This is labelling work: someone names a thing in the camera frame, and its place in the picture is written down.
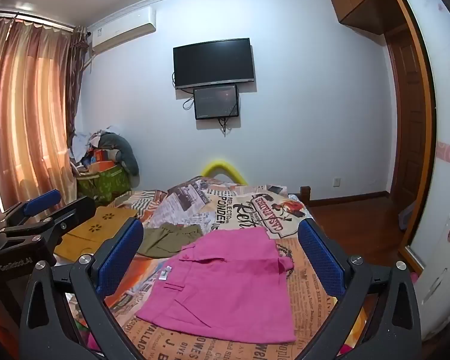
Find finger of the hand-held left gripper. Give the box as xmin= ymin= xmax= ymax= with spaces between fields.
xmin=4 ymin=196 xmax=98 ymax=250
xmin=0 ymin=189 xmax=63 ymax=233

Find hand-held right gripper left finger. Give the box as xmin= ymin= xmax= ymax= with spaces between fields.
xmin=19 ymin=217 xmax=145 ymax=360

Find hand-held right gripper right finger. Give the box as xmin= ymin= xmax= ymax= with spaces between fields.
xmin=298 ymin=217 xmax=423 ymax=360

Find pink pants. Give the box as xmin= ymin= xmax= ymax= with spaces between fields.
xmin=135 ymin=227 xmax=297 ymax=344

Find olive green pants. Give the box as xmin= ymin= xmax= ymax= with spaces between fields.
xmin=136 ymin=222 xmax=204 ymax=259

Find pile of bags and clothes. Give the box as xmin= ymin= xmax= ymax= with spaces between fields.
xmin=67 ymin=125 xmax=117 ymax=176

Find newspaper print blanket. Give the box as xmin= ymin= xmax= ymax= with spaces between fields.
xmin=65 ymin=178 xmax=364 ymax=360

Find orange curtain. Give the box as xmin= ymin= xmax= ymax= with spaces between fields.
xmin=0 ymin=9 xmax=89 ymax=214

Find white appliance with stickers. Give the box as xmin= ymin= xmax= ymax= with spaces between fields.
xmin=412 ymin=210 xmax=450 ymax=343

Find yellow foam tube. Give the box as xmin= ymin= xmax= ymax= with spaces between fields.
xmin=201 ymin=159 xmax=249 ymax=186

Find wooden door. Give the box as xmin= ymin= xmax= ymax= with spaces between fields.
xmin=383 ymin=22 xmax=437 ymax=274

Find white sliding wardrobe door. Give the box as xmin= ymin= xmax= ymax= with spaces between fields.
xmin=393 ymin=0 xmax=450 ymax=256

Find white air conditioner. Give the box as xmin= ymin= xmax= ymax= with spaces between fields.
xmin=87 ymin=7 xmax=157 ymax=55

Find wooden overhead cabinet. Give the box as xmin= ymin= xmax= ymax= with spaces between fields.
xmin=328 ymin=0 xmax=402 ymax=39

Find small black wall monitor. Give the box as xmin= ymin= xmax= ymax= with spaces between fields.
xmin=193 ymin=84 xmax=240 ymax=121

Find black wall television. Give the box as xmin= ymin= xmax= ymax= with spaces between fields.
xmin=172 ymin=38 xmax=256 ymax=91

